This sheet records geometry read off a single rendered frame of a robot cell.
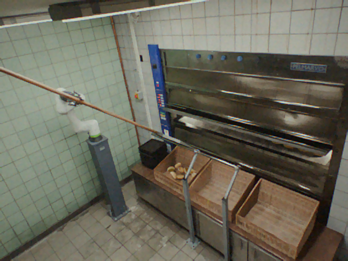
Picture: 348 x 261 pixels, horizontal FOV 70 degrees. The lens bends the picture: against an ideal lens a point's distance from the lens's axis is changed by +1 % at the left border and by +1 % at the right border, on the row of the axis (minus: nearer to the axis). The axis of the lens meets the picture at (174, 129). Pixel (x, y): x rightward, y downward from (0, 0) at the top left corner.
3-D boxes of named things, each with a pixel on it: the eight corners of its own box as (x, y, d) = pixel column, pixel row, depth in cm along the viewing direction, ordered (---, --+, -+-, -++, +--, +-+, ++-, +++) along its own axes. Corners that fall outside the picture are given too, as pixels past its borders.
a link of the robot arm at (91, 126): (89, 133, 304) (84, 119, 295) (102, 131, 304) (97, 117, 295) (86, 138, 292) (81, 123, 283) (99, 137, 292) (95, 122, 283)
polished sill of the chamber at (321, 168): (176, 122, 328) (176, 119, 327) (329, 170, 210) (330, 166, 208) (173, 123, 325) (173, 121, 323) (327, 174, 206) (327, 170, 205)
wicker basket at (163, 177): (179, 161, 346) (178, 144, 333) (212, 176, 309) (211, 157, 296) (154, 179, 317) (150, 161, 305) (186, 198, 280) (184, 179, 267)
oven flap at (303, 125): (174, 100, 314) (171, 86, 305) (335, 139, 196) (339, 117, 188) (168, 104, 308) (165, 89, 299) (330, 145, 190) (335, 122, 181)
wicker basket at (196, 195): (212, 176, 308) (211, 158, 295) (255, 195, 271) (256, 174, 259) (187, 199, 278) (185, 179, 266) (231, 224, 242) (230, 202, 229)
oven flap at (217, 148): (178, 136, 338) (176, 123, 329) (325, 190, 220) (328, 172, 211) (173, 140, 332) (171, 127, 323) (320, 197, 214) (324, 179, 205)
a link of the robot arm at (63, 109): (68, 95, 248) (80, 96, 249) (69, 106, 252) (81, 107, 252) (53, 103, 214) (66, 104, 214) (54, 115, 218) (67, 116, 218)
